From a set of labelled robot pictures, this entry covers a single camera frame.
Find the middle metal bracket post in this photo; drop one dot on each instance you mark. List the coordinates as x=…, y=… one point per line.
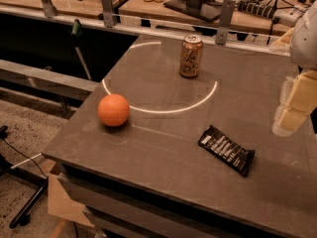
x=109, y=18

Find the black power strip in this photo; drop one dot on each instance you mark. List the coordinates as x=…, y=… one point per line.
x=257, y=9

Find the white power adapter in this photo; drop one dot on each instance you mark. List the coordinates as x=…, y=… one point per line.
x=288, y=18

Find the left metal bracket post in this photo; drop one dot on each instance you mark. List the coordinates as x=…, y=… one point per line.
x=49, y=8

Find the orange ball fruit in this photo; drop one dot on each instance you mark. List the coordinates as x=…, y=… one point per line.
x=113, y=110

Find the right metal bracket post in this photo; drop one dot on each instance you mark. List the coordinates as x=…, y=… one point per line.
x=226, y=15

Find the black snack bar wrapper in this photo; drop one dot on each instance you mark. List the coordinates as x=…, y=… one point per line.
x=226, y=150

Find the metal bracket post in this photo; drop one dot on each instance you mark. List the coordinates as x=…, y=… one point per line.
x=49, y=8
x=226, y=15
x=109, y=18

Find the black chair base leg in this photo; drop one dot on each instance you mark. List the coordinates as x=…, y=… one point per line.
x=23, y=217

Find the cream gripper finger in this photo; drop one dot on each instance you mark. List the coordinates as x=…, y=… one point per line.
x=298, y=99
x=282, y=44

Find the orange soda can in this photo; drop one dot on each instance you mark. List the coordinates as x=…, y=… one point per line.
x=191, y=54

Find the black monitor stand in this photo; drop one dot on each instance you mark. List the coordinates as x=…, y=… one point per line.
x=195, y=8

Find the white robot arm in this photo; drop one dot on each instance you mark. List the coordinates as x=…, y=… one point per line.
x=303, y=46

